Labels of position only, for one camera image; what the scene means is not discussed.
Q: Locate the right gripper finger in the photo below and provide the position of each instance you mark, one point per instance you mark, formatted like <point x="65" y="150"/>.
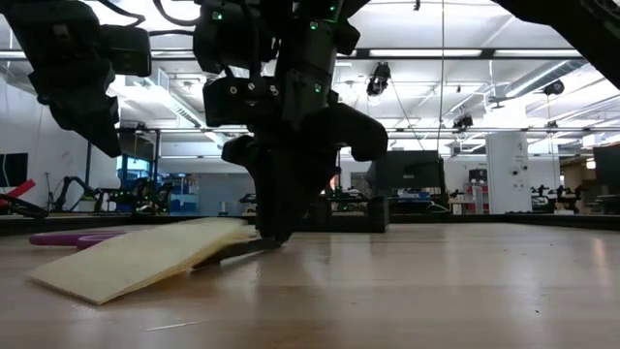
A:
<point x="276" y="194"/>
<point x="312" y="179"/>

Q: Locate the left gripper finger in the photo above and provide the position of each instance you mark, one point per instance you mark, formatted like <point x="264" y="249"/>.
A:
<point x="80" y="123"/>
<point x="106" y="126"/>

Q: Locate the black mesh desk organizer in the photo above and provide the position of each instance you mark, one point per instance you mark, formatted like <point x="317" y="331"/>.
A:
<point x="378" y="215"/>

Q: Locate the thin black pen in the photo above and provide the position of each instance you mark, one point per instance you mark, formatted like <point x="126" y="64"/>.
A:
<point x="227" y="252"/>

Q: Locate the purple scissors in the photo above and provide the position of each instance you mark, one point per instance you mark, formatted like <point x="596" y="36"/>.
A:
<point x="58" y="237"/>

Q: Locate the yellow sticky note pad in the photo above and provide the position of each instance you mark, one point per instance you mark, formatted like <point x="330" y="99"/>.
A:
<point x="140" y="259"/>

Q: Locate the background black robot arm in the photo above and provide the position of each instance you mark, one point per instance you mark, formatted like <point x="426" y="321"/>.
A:
<point x="70" y="186"/>

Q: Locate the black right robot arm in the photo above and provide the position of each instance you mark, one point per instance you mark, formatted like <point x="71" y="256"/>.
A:
<point x="232" y="34"/>

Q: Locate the black ceiling spotlight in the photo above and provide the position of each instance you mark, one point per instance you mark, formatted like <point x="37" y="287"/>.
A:
<point x="379" y="80"/>
<point x="553" y="87"/>
<point x="464" y="122"/>

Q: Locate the large black monitor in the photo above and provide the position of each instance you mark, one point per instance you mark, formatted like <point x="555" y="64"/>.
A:
<point x="412" y="169"/>

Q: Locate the white pillar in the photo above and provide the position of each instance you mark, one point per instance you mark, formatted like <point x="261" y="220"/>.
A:
<point x="508" y="174"/>

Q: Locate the dark monitor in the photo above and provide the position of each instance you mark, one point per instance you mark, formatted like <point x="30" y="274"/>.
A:
<point x="608" y="167"/>

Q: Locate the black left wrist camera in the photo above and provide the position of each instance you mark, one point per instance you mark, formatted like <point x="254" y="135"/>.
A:
<point x="126" y="51"/>

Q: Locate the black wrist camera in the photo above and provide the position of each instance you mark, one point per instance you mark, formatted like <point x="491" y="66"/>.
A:
<point x="126" y="51"/>
<point x="237" y="102"/>

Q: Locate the black wall screen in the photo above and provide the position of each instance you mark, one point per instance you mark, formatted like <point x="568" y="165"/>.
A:
<point x="13" y="168"/>

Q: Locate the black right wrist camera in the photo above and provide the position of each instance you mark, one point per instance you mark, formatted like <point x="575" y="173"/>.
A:
<point x="237" y="102"/>

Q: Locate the black aluminium table frame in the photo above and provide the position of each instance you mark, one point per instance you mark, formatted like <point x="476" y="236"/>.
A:
<point x="484" y="220"/>

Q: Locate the black overhead frame bar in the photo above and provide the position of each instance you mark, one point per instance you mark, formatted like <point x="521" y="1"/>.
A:
<point x="488" y="53"/>

